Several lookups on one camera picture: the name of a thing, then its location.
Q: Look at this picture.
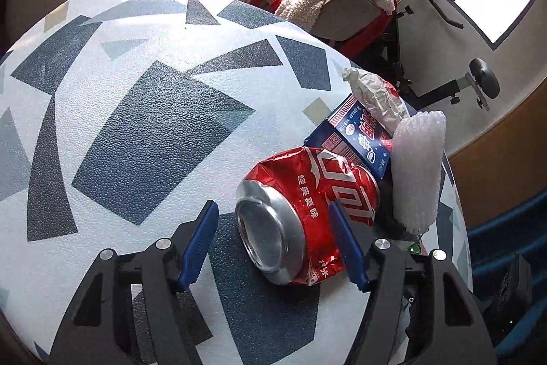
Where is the wooden panel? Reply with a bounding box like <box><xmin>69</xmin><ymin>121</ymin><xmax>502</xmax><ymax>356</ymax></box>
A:
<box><xmin>449</xmin><ymin>82</ymin><xmax>547</xmax><ymax>228</ymax></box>

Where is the black exercise bike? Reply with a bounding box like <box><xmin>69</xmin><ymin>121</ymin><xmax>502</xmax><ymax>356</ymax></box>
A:
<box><xmin>358</xmin><ymin>0</ymin><xmax>501</xmax><ymax>111</ymax></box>

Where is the white foam fruit net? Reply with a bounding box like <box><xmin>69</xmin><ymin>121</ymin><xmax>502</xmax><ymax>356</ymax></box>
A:
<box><xmin>390</xmin><ymin>111</ymin><xmax>447</xmax><ymax>236</ymax></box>

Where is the crushed red soda can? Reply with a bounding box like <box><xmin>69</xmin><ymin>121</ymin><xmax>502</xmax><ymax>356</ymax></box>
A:
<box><xmin>236</xmin><ymin>146</ymin><xmax>380</xmax><ymax>285</ymax></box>

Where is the geometric patterned table cover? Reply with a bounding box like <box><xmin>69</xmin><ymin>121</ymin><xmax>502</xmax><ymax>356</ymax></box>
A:
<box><xmin>0</xmin><ymin>0</ymin><xmax>474</xmax><ymax>365</ymax></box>

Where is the green snack wrapper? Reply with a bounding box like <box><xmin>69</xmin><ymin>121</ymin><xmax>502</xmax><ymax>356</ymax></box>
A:
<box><xmin>406</xmin><ymin>238</ymin><xmax>427</xmax><ymax>256</ymax></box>

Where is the blue curtain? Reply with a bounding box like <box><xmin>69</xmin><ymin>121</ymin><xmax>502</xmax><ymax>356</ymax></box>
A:
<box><xmin>468</xmin><ymin>191</ymin><xmax>546</xmax><ymax>364</ymax></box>

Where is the white paper wrapper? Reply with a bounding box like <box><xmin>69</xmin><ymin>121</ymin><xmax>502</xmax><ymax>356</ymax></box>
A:
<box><xmin>342</xmin><ymin>68</ymin><xmax>410</xmax><ymax>135</ymax></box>

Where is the blue cardboard box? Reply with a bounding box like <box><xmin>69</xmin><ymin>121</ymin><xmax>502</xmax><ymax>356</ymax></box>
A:
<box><xmin>304</xmin><ymin>94</ymin><xmax>392</xmax><ymax>180</ymax></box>

